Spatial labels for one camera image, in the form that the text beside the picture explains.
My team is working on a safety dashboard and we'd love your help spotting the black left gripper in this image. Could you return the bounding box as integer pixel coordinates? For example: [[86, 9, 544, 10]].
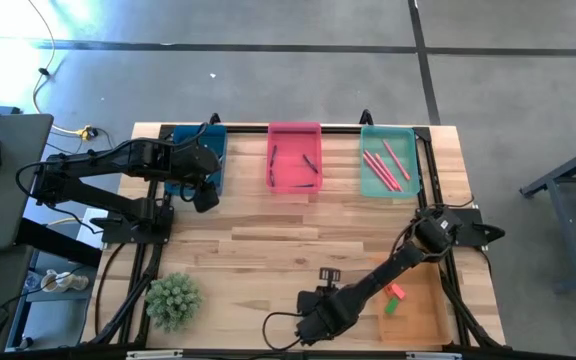
[[165, 142, 223, 214]]

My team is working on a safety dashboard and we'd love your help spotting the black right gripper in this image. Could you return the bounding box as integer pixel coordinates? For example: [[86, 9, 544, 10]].
[[295, 287, 364, 347]]

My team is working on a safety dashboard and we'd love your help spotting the dark purple crayon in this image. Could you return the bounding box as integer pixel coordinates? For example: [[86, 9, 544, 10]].
[[301, 153, 320, 175]]

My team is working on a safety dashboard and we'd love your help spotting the dark blue plastic bin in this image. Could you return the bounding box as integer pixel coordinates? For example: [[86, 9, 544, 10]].
[[164, 124, 228, 197]]

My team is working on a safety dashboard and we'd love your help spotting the pink plastic bin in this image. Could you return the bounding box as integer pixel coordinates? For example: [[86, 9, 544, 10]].
[[266, 122, 324, 195]]

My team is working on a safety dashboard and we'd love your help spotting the orange plastic bin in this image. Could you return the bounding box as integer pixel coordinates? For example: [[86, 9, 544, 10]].
[[375, 262, 454, 346]]

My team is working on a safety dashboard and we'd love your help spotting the green artificial plant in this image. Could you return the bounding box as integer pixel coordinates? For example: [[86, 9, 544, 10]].
[[144, 272, 204, 334]]

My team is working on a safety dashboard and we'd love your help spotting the white mug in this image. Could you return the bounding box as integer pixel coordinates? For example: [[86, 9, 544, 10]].
[[40, 268, 90, 294]]

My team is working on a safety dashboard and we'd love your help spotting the light teal plastic bin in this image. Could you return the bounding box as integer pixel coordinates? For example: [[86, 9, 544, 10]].
[[359, 124, 422, 200]]

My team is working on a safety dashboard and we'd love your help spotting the grey desk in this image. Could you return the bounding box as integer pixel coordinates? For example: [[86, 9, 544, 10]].
[[0, 113, 54, 252]]

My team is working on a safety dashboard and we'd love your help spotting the blue-grey side table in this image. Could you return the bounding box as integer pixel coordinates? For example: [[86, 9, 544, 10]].
[[519, 138, 576, 294]]

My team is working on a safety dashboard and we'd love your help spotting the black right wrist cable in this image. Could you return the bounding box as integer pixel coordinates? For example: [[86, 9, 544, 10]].
[[261, 311, 310, 352]]

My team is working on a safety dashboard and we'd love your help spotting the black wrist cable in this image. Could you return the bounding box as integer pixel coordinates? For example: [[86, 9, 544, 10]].
[[170, 122, 210, 201], [261, 311, 310, 352]]

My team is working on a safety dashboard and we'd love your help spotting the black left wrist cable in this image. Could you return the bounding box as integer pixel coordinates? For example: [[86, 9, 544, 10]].
[[170, 122, 210, 201]]

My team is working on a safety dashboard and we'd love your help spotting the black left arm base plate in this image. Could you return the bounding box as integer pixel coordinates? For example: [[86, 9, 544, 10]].
[[98, 207, 175, 246]]

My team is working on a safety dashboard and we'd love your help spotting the white frame bracket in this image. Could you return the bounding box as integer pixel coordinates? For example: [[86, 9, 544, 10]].
[[406, 351, 462, 360], [126, 349, 184, 360]]

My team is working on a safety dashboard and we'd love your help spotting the yellow power cable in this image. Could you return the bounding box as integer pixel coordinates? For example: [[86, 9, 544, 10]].
[[26, 0, 95, 141]]

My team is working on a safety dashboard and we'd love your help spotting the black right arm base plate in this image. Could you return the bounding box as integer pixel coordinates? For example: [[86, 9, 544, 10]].
[[450, 207, 507, 249]]

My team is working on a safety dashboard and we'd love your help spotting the black aluminium table frame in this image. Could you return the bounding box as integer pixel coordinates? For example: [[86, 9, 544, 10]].
[[82, 108, 508, 351]]

